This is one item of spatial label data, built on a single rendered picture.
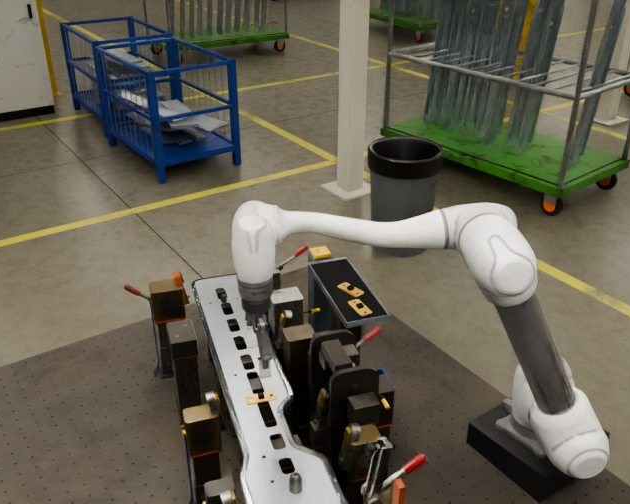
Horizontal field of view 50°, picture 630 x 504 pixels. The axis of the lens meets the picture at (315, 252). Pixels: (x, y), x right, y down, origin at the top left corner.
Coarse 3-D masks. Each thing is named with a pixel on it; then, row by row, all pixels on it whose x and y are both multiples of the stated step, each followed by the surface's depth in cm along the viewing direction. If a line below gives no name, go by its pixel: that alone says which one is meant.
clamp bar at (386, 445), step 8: (376, 440) 146; (384, 440) 146; (368, 448) 144; (376, 448) 145; (384, 448) 144; (392, 448) 146; (376, 456) 148; (384, 456) 145; (376, 464) 149; (384, 464) 146; (368, 472) 151; (376, 472) 147; (384, 472) 147; (368, 480) 151; (376, 480) 147; (368, 488) 152; (376, 488) 148; (376, 496) 150
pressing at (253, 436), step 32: (192, 288) 242; (224, 288) 241; (224, 320) 224; (224, 352) 208; (256, 352) 208; (224, 384) 196; (288, 384) 195; (256, 416) 183; (256, 448) 173; (288, 448) 173; (256, 480) 164; (288, 480) 164; (320, 480) 164
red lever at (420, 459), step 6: (420, 456) 151; (408, 462) 151; (414, 462) 150; (420, 462) 150; (402, 468) 151; (408, 468) 150; (414, 468) 150; (396, 474) 151; (402, 474) 151; (408, 474) 151; (390, 480) 151; (384, 486) 151; (390, 486) 151
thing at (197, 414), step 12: (192, 408) 180; (204, 408) 180; (192, 420) 176; (204, 420) 176; (216, 420) 177; (192, 432) 177; (204, 432) 178; (216, 432) 179; (192, 444) 178; (204, 444) 180; (216, 444) 181; (192, 456) 180; (204, 456) 182; (216, 456) 184; (204, 468) 184; (216, 468) 186; (204, 480) 186; (192, 492) 188; (204, 492) 188
